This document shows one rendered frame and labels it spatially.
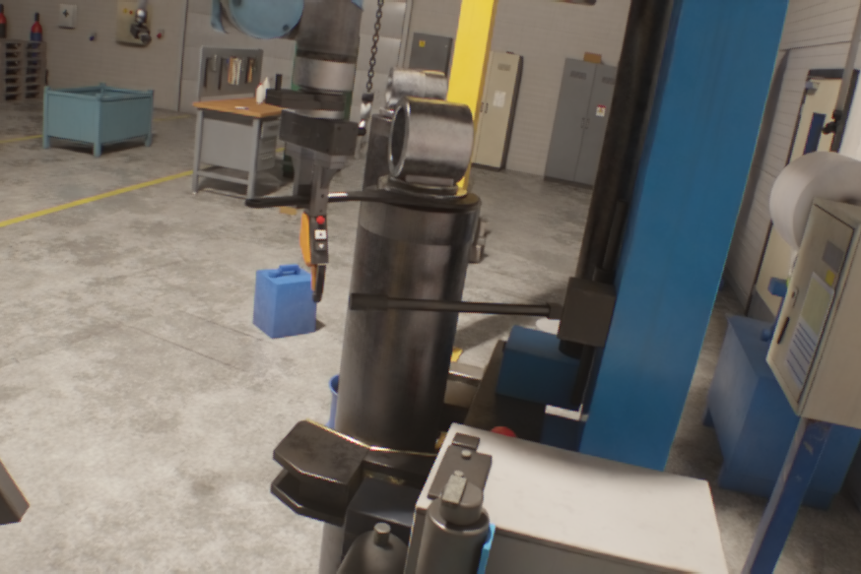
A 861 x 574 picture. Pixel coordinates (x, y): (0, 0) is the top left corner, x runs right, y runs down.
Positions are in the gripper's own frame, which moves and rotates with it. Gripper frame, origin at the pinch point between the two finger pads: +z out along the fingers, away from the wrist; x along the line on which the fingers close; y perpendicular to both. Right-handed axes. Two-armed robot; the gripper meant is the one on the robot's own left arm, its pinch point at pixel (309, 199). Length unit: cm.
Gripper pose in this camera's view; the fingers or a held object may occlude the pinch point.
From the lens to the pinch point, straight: 115.6
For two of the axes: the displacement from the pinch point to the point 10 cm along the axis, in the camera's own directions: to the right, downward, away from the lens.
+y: 6.6, -1.3, 7.4
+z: -1.5, 9.4, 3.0
